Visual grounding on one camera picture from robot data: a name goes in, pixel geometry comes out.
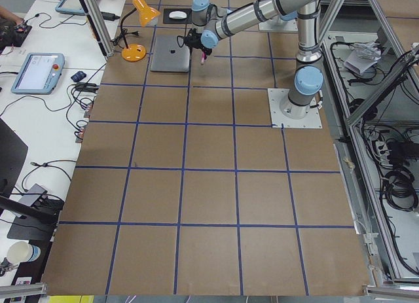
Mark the white paper stack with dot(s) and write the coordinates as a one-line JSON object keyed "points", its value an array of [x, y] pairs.
{"points": [[362, 57]]}

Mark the small blue device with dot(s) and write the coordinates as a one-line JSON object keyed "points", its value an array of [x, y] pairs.
{"points": [[78, 76]]}

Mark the aluminium frame post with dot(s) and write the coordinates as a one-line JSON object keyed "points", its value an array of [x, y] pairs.
{"points": [[97, 23]]}

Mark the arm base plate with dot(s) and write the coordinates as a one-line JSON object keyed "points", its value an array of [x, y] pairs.
{"points": [[311, 120], [278, 25]]}

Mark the silver laptop notebook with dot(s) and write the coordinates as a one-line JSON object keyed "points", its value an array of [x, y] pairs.
{"points": [[169, 57]]}

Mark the black mousepad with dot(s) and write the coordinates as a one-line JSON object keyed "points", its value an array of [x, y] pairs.
{"points": [[166, 19]]}

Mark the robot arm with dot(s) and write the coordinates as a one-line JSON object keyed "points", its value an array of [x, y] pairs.
{"points": [[211, 24]]}

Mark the blue teach pendant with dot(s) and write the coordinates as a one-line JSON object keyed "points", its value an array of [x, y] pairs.
{"points": [[39, 74], [72, 7]]}

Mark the grey usb hub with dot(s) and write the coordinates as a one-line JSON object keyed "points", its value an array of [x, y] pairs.
{"points": [[32, 195]]}

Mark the white computer mouse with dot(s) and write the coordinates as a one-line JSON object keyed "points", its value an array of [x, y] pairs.
{"points": [[177, 15]]}

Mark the white paper cup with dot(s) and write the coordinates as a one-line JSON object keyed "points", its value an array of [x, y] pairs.
{"points": [[22, 251]]}

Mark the black monitor stand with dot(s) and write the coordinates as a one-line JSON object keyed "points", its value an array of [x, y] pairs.
{"points": [[29, 223]]}

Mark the black power adapter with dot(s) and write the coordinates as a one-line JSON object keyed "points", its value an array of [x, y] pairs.
{"points": [[109, 16]]}

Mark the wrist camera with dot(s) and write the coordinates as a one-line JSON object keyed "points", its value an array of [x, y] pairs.
{"points": [[192, 39]]}

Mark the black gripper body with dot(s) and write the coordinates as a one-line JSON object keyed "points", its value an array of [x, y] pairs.
{"points": [[205, 50]]}

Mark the seated person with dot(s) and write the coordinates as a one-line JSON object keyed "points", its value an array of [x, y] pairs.
{"points": [[9, 36]]}

